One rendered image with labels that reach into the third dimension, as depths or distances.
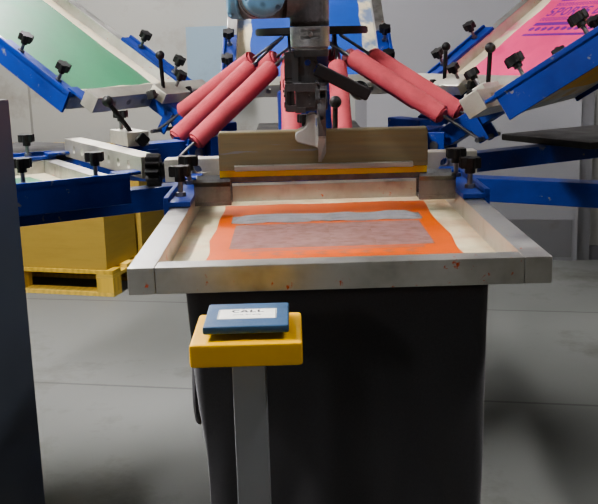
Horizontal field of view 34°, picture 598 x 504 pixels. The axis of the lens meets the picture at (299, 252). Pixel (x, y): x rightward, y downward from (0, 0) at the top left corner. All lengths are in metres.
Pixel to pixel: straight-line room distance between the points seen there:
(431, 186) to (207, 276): 0.69
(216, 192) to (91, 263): 3.32
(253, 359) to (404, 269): 0.31
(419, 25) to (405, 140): 3.76
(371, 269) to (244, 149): 0.62
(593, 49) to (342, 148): 0.59
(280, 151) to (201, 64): 3.91
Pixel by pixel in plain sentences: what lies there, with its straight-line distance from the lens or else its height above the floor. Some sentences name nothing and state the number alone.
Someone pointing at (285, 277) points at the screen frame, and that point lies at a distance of 1.33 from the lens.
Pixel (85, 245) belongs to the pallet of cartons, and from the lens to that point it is 5.18.
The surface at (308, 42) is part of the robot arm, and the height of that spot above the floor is 1.28.
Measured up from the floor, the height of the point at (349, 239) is 0.96.
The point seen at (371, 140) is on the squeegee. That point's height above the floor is 1.09.
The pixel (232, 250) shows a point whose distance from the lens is 1.59.
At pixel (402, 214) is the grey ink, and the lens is 1.84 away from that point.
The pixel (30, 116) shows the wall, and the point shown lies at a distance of 6.35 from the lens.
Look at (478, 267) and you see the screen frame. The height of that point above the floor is 0.98.
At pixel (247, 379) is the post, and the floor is 0.89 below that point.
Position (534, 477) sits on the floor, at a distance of 3.04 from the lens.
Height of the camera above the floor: 1.29
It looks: 12 degrees down
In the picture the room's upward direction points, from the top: 2 degrees counter-clockwise
